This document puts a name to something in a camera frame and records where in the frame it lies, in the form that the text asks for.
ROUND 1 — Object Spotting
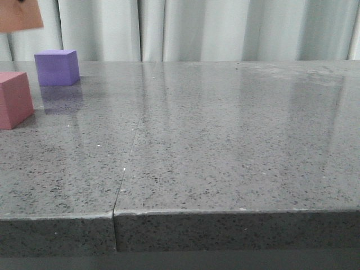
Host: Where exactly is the orange foam cube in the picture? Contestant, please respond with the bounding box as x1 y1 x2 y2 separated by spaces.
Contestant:
0 0 43 33

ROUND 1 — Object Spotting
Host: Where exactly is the white curtain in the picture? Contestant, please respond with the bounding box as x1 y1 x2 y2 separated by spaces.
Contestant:
1 1 359 61

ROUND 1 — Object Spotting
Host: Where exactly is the purple foam cube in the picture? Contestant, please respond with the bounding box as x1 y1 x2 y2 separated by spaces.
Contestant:
34 49 80 86

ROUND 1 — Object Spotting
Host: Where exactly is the pink foam cube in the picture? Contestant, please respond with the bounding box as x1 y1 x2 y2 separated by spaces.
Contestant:
1 71 34 129

